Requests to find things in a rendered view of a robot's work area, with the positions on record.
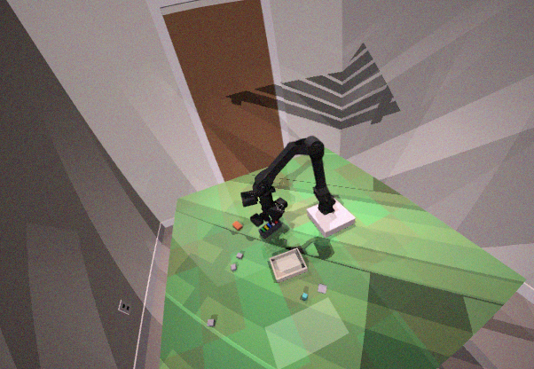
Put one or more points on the beige rectangular tray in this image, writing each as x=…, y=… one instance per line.
x=288, y=265

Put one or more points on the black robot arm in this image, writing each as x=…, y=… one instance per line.
x=263, y=188

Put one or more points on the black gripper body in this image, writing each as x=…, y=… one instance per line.
x=257, y=220

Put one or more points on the orange rectangular block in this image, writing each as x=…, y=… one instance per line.
x=237, y=225

